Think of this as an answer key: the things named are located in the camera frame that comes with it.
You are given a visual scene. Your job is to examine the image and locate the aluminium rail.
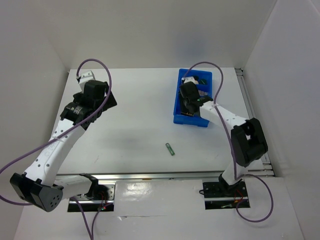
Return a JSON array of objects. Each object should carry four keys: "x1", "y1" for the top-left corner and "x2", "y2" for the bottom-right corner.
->
[
  {"x1": 56, "y1": 169, "x2": 275, "y2": 182},
  {"x1": 234, "y1": 68, "x2": 273, "y2": 171}
]

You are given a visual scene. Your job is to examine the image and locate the green clear tube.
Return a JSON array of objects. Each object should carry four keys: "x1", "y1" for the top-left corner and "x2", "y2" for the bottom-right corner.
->
[{"x1": 165, "y1": 142, "x2": 175, "y2": 156}]

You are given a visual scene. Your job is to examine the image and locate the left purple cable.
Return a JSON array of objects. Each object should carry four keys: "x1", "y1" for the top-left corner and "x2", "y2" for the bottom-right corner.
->
[{"x1": 0, "y1": 58, "x2": 113, "y2": 240}]

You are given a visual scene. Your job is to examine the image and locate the clear eyeshadow palette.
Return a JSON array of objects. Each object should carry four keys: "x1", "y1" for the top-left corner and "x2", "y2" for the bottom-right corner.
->
[{"x1": 198, "y1": 90, "x2": 208, "y2": 97}]

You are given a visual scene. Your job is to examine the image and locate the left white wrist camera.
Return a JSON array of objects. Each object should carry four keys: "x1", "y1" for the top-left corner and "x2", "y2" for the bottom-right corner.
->
[{"x1": 76, "y1": 70, "x2": 96, "y2": 85}]

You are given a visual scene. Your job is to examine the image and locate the black gold lipstick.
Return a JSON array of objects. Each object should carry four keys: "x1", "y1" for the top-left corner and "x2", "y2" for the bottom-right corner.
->
[{"x1": 181, "y1": 112, "x2": 194, "y2": 117}]

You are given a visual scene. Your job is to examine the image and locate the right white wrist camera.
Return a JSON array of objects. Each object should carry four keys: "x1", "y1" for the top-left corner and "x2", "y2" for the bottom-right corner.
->
[{"x1": 181, "y1": 76, "x2": 199, "y2": 85}]

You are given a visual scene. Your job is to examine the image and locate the blue plastic organizer bin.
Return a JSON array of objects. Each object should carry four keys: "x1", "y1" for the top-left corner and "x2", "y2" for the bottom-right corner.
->
[{"x1": 173, "y1": 68, "x2": 213, "y2": 128}]

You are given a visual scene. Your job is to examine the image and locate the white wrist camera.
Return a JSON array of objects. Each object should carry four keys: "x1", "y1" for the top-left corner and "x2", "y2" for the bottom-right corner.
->
[
  {"x1": 76, "y1": 70, "x2": 96, "y2": 85},
  {"x1": 181, "y1": 76, "x2": 199, "y2": 85}
]

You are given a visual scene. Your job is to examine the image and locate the aluminium rail front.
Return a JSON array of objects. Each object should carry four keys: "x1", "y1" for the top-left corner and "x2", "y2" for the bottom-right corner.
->
[{"x1": 56, "y1": 169, "x2": 275, "y2": 182}]

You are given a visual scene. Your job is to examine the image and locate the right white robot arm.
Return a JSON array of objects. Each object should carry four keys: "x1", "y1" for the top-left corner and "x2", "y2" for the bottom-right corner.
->
[{"x1": 179, "y1": 82, "x2": 268, "y2": 196}]

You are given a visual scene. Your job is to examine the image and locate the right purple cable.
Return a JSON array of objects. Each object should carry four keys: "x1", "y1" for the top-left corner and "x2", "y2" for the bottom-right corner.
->
[{"x1": 181, "y1": 61, "x2": 274, "y2": 223}]

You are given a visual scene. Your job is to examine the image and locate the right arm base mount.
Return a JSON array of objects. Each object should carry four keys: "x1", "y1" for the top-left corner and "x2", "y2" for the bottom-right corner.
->
[{"x1": 198, "y1": 181, "x2": 251, "y2": 210}]

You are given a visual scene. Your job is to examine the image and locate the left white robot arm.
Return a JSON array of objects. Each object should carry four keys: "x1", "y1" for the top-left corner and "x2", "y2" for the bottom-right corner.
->
[{"x1": 9, "y1": 80, "x2": 117, "y2": 212}]

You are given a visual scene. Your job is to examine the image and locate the aluminium rail right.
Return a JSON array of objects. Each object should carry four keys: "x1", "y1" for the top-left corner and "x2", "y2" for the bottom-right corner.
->
[{"x1": 234, "y1": 68, "x2": 273, "y2": 171}]

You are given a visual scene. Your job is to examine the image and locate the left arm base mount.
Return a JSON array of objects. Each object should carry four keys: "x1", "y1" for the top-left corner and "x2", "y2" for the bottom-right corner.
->
[{"x1": 74, "y1": 181, "x2": 116, "y2": 213}]

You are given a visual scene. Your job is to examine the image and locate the purple cable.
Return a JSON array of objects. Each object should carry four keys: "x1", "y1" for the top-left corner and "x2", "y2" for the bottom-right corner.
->
[
  {"x1": 181, "y1": 61, "x2": 274, "y2": 223},
  {"x1": 0, "y1": 58, "x2": 113, "y2": 240}
]

